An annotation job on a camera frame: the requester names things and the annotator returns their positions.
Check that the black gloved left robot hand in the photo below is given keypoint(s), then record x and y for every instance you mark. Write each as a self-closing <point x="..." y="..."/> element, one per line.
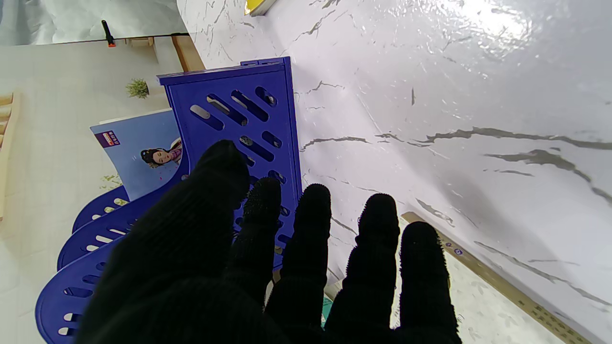
<point x="201" y="267"/>

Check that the light blue book with woman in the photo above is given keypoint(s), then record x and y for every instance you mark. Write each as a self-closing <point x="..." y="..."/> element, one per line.
<point x="138" y="138"/>

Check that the yellow cover book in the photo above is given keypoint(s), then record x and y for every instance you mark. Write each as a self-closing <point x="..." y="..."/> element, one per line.
<point x="258" y="5"/>

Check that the blue perforated plastic file holder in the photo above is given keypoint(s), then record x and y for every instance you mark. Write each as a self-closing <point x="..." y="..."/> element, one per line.
<point x="229" y="86"/>

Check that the black clamp with orange tip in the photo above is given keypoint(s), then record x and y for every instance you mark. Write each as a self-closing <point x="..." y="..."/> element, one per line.
<point x="108" y="33"/>

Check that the white crumpled sheet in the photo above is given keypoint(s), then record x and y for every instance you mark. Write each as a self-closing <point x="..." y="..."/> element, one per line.
<point x="95" y="19"/>

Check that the beige and white cover book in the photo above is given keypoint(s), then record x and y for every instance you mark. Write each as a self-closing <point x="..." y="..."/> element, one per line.
<point x="483" y="310"/>

